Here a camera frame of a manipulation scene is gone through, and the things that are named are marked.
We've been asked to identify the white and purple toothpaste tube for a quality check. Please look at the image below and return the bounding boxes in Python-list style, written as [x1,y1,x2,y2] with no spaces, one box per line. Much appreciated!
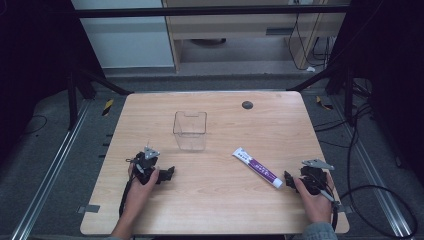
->
[231,146,284,190]

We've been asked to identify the black floor cable loop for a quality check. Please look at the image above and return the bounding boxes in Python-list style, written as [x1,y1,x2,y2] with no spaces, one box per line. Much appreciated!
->
[338,184,419,240]

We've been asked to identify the black horizontal frame bar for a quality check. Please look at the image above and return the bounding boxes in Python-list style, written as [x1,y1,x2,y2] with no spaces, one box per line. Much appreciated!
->
[73,4,350,19]

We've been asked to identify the person's left hand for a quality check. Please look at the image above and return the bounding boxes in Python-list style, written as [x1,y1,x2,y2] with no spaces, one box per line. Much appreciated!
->
[124,165,161,217]

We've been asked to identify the white cabinet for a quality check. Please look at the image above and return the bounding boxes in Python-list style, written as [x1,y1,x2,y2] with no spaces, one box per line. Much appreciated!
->
[70,0,176,69]

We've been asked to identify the thin black floor cable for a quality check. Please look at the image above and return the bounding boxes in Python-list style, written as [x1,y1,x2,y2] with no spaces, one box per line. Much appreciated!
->
[19,114,49,137]

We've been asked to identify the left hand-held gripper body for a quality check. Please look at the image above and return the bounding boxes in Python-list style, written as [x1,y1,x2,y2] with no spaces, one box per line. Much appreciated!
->
[125,145,161,186]

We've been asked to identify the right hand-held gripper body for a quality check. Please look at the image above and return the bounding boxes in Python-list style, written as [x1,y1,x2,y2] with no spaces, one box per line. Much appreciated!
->
[295,158,336,197]

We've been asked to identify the black metal stand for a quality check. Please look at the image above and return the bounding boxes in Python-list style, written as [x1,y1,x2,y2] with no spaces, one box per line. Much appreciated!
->
[66,64,134,132]
[286,63,356,127]

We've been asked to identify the person's right hand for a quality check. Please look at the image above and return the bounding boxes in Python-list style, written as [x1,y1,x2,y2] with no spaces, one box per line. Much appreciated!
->
[293,173,335,225]

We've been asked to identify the black hanging cables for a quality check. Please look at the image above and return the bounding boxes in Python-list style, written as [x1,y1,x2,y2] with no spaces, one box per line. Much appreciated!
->
[287,12,331,72]

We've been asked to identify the aluminium floor rail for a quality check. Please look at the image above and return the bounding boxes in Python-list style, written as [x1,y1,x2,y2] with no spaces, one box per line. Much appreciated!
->
[328,96,414,239]
[9,99,93,240]

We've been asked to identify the light wooden desk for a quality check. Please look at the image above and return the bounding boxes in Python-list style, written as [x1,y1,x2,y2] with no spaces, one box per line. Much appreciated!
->
[161,0,351,73]

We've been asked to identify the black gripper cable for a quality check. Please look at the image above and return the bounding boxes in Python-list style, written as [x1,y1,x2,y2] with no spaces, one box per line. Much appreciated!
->
[319,188,342,232]
[118,175,136,218]

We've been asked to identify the yellow and black tape strip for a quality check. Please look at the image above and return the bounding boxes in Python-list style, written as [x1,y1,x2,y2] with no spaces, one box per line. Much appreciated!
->
[315,95,334,112]
[101,98,115,117]

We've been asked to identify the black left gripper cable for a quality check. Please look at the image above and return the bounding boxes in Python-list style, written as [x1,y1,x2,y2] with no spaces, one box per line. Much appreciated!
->
[118,175,136,218]

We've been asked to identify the clear plastic container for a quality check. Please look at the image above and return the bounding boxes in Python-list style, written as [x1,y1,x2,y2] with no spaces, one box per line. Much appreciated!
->
[172,110,208,152]

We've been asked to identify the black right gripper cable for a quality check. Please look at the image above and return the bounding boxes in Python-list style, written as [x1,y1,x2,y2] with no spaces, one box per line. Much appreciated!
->
[319,188,342,232]

